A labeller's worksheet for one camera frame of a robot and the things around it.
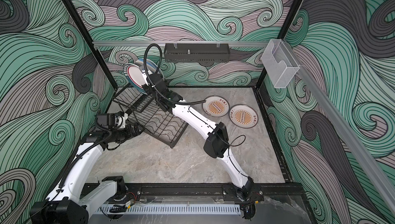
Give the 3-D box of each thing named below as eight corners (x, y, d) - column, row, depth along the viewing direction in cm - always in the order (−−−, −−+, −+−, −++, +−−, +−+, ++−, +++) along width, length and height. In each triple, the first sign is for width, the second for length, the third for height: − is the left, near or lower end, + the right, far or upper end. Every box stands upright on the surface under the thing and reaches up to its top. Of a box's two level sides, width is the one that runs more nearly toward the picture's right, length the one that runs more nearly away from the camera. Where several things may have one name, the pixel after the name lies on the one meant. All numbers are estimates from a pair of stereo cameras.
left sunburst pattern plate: (203, 117, 105) (203, 115, 103) (202, 97, 117) (202, 95, 115) (230, 117, 105) (231, 115, 103) (226, 97, 117) (227, 95, 115)
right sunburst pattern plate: (231, 128, 99) (232, 126, 97) (227, 105, 111) (228, 104, 109) (260, 128, 99) (261, 126, 97) (252, 106, 111) (253, 104, 109)
